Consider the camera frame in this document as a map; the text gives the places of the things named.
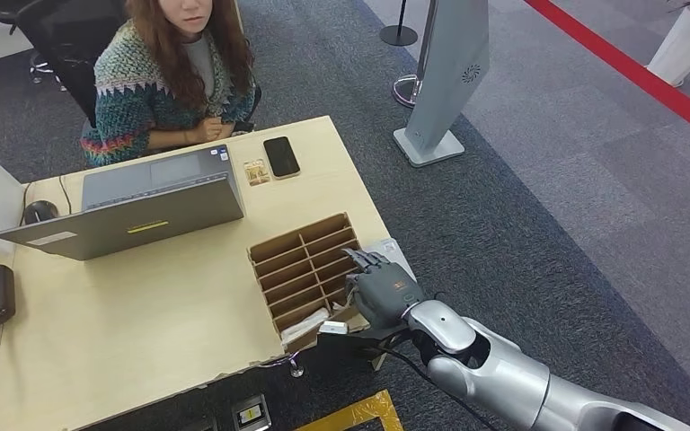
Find black mouse cable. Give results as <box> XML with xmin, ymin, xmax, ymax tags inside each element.
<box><xmin>18</xmin><ymin>180</ymin><xmax>34</xmax><ymax>228</ymax></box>

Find person's left hand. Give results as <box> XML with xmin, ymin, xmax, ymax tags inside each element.
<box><xmin>204</xmin><ymin>117</ymin><xmax>234</xmax><ymax>142</ymax></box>

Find yellow floor tape strip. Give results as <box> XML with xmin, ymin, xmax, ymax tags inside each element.
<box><xmin>377</xmin><ymin>389</ymin><xmax>405</xmax><ymax>431</ymax></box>
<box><xmin>294</xmin><ymin>392</ymin><xmax>392</xmax><ymax>431</ymax></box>

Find black smartphone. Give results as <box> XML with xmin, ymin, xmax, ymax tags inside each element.
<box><xmin>262</xmin><ymin>136</ymin><xmax>302</xmax><ymax>180</ymax></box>

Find white card reader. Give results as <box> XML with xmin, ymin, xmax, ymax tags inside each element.
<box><xmin>364</xmin><ymin>237</ymin><xmax>418</xmax><ymax>282</ymax></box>

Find black mesh office chair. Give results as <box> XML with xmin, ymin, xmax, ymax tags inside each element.
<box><xmin>16</xmin><ymin>0</ymin><xmax>263</xmax><ymax>136</ymax></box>

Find cardboard divider box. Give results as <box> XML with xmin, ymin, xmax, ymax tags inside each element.
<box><xmin>246</xmin><ymin>212</ymin><xmax>383</xmax><ymax>356</ymax></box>

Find black computer mouse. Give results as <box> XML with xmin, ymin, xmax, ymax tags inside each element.
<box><xmin>23</xmin><ymin>200</ymin><xmax>60</xmax><ymax>226</ymax></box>

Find person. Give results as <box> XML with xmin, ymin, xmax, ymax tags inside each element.
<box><xmin>80</xmin><ymin>0</ymin><xmax>263</xmax><ymax>168</ymax></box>

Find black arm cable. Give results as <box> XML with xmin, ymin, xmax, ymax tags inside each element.
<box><xmin>379</xmin><ymin>347</ymin><xmax>502</xmax><ymax>431</ymax></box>

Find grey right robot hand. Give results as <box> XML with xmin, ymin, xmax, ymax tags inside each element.
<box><xmin>342</xmin><ymin>248</ymin><xmax>427</xmax><ymax>330</ymax></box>

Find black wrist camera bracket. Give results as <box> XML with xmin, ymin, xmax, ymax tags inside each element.
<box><xmin>315</xmin><ymin>329</ymin><xmax>412</xmax><ymax>362</ymax></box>

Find metal floor socket box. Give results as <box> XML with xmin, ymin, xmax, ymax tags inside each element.
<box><xmin>230</xmin><ymin>393</ymin><xmax>273</xmax><ymax>431</ymax></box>

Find grey laptop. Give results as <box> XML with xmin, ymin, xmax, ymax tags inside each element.
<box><xmin>0</xmin><ymin>144</ymin><xmax>247</xmax><ymax>262</ymax></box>

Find chrome stanchion post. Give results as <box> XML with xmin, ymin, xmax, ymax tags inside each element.
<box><xmin>390</xmin><ymin>0</ymin><xmax>439</xmax><ymax>110</ymax></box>

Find person's right hand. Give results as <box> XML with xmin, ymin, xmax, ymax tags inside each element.
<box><xmin>191</xmin><ymin>121</ymin><xmax>221</xmax><ymax>145</ymax></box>

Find black laptop cable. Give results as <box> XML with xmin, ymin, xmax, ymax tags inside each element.
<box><xmin>57</xmin><ymin>173</ymin><xmax>75</xmax><ymax>216</ymax></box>

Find black stanchion post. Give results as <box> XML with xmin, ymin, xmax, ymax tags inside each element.
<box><xmin>378</xmin><ymin>0</ymin><xmax>420</xmax><ymax>48</ymax></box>

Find white planter pot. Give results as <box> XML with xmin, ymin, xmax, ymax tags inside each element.
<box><xmin>646</xmin><ymin>5</ymin><xmax>690</xmax><ymax>89</ymax></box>

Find grey floor standing kiosk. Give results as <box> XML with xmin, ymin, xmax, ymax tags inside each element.
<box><xmin>392</xmin><ymin>0</ymin><xmax>491</xmax><ymax>169</ymax></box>

